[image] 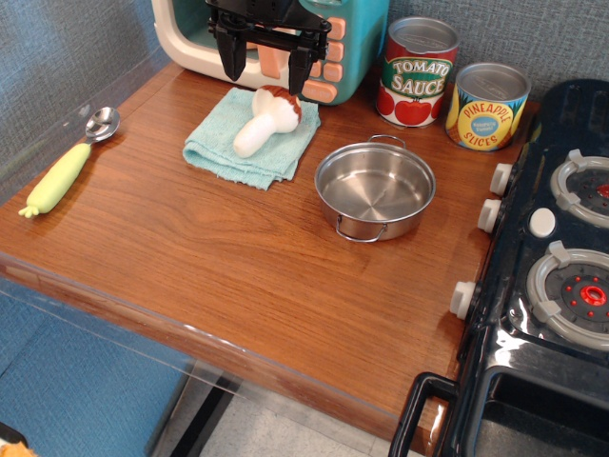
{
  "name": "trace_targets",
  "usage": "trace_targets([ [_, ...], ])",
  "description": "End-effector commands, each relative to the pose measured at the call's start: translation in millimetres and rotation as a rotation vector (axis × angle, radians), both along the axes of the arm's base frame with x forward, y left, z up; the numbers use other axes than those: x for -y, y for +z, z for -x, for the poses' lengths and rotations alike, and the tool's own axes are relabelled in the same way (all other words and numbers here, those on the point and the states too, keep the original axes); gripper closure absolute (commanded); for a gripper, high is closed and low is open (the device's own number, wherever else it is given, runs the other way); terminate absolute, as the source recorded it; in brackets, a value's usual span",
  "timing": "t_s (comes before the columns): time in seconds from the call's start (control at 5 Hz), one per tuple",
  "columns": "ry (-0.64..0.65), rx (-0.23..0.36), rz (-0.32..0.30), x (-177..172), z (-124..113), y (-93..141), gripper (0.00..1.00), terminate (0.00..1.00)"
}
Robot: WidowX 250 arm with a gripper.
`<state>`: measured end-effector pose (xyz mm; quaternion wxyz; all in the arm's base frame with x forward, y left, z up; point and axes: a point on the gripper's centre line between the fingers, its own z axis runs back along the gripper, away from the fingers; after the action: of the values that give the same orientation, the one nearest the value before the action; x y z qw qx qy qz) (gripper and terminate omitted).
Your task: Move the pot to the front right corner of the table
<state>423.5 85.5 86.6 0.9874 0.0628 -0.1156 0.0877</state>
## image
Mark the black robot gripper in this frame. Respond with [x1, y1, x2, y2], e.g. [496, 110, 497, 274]
[206, 1, 331, 95]

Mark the pineapple slices can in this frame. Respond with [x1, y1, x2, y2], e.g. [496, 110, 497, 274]
[445, 63, 531, 151]

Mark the stainless steel pan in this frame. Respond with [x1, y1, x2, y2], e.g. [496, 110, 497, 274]
[314, 135, 437, 243]

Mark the orange object at corner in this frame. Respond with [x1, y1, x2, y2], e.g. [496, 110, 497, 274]
[0, 442, 37, 457]

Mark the teal cream toy microwave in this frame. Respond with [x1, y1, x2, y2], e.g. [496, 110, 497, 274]
[151, 1, 389, 105]

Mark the teal folded cloth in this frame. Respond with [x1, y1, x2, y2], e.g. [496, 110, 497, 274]
[183, 86, 321, 190]

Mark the tomato sauce can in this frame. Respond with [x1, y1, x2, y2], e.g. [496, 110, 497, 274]
[377, 16, 460, 127]

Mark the white brown toy mushroom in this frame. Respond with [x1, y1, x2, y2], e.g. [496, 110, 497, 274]
[233, 85, 303, 158]

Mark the black toy stove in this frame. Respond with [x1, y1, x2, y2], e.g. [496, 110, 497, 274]
[390, 79, 608, 456]

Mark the green handled metal spoon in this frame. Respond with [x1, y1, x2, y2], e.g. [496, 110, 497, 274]
[18, 107, 121, 219]

